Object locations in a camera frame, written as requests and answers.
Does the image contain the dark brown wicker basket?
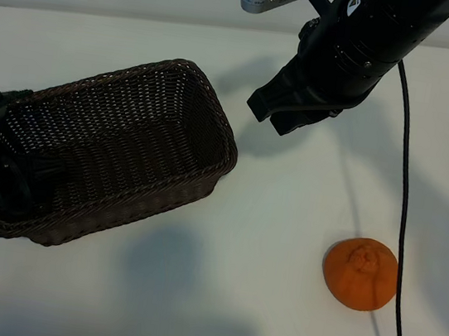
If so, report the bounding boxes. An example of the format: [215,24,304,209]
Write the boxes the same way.
[0,33,251,272]

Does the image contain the thin black cable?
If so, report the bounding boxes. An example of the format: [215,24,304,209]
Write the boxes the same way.
[358,60,449,336]

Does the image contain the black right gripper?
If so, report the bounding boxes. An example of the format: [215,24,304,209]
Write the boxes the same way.
[242,0,431,155]

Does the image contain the orange fruit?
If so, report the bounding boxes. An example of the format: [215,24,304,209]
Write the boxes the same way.
[316,231,404,315]

